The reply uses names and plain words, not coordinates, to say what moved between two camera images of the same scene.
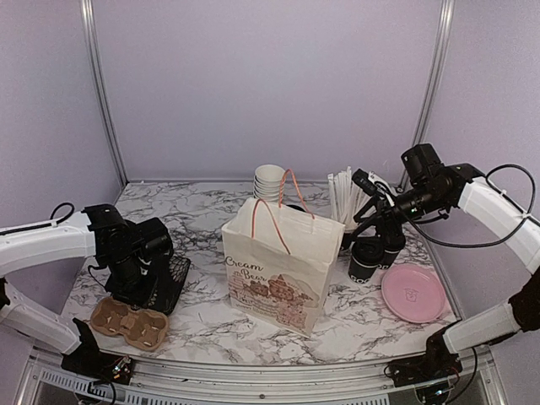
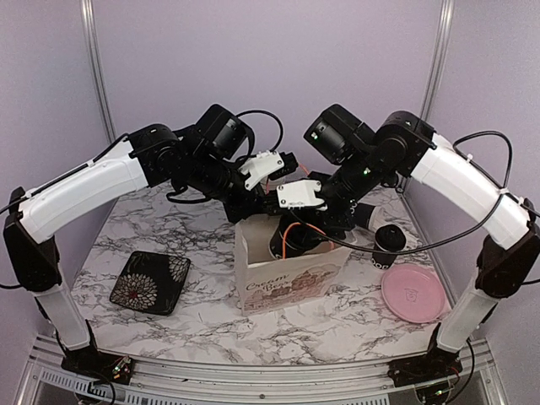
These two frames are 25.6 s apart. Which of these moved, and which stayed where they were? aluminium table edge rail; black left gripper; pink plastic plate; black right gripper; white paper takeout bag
Moved: white paper takeout bag; black left gripper; black right gripper
Stayed: pink plastic plate; aluminium table edge rail
